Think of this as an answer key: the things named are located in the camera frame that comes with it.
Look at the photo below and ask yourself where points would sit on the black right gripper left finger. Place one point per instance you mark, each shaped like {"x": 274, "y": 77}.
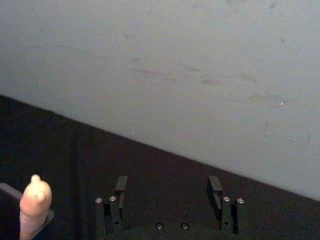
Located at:
{"x": 115, "y": 215}

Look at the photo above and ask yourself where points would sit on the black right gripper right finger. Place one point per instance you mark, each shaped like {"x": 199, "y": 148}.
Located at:
{"x": 226, "y": 215}

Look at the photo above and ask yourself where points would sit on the black table cloth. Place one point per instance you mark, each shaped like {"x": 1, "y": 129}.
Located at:
{"x": 162, "y": 180}

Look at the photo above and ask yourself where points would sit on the plain pale wall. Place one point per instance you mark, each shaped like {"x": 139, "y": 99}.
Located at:
{"x": 160, "y": 75}

